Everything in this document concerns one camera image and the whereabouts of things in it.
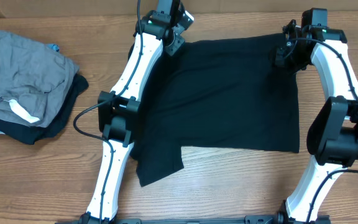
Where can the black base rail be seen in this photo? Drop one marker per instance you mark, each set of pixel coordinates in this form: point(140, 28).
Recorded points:
point(249, 219)

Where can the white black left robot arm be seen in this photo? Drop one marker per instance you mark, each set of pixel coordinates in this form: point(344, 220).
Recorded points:
point(158, 33)

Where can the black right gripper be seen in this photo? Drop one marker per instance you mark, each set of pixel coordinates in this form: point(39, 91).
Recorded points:
point(284, 55)

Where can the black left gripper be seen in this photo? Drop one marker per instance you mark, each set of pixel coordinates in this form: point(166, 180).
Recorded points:
point(173, 45)

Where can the black folded garment in stack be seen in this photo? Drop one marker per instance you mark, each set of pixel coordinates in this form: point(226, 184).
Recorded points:
point(29, 135)

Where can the grey folded shirt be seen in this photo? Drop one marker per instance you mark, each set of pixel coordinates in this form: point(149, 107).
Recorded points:
point(34, 80)

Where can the black t-shirt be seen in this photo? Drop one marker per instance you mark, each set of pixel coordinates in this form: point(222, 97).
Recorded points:
point(215, 93)

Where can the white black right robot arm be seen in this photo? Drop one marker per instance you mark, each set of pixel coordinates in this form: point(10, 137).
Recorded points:
point(332, 139)

